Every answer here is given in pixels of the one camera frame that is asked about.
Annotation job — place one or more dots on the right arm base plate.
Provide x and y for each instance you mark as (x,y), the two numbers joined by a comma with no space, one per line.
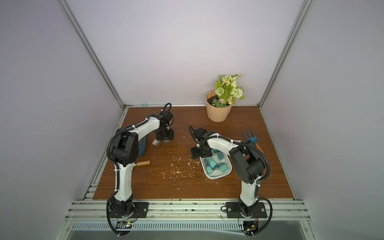
(236,210)

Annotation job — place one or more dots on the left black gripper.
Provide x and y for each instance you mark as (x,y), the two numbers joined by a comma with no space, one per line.
(161,137)

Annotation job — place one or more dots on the brown plug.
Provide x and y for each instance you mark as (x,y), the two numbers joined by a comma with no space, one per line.
(156,143)

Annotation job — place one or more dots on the blue garden fork wooden handle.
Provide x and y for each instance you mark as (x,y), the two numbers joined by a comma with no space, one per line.
(252,137)

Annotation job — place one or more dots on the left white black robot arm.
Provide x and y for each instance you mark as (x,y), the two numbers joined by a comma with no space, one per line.
(123,151)

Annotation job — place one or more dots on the green artificial flower plant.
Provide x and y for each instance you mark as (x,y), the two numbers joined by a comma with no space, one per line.
(227,91)

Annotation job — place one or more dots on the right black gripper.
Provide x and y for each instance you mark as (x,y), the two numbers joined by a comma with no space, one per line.
(197,151)

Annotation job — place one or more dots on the teal plug top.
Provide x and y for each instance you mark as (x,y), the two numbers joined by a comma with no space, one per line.
(209,169)

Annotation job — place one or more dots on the green garden fork wooden handle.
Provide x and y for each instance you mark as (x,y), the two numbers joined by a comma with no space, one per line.
(143,163)

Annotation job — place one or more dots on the dark teal storage tray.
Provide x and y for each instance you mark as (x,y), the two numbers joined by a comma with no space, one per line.
(142,147)

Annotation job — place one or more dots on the white oval storage tray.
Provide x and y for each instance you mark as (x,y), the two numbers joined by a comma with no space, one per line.
(217,174)

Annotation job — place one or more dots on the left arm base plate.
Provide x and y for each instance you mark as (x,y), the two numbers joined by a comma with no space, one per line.
(117,209)

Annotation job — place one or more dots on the teal plug lone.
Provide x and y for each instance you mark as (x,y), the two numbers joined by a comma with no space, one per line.
(220,155)

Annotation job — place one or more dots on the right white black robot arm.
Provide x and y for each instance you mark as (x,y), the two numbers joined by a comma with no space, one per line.
(251,166)

